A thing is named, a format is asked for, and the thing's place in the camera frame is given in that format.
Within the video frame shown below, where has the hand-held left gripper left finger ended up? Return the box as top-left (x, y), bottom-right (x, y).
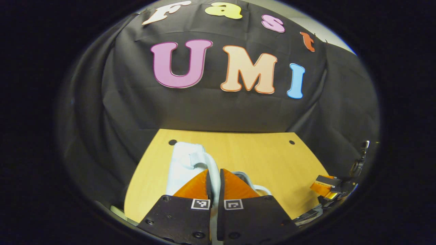
top-left (138, 169), bottom-right (213, 245)

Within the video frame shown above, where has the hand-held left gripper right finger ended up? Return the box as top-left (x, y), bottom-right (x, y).
top-left (217, 168), bottom-right (300, 245)

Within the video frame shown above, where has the black backdrop cloth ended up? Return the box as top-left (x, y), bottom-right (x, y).
top-left (56, 0), bottom-right (380, 211)

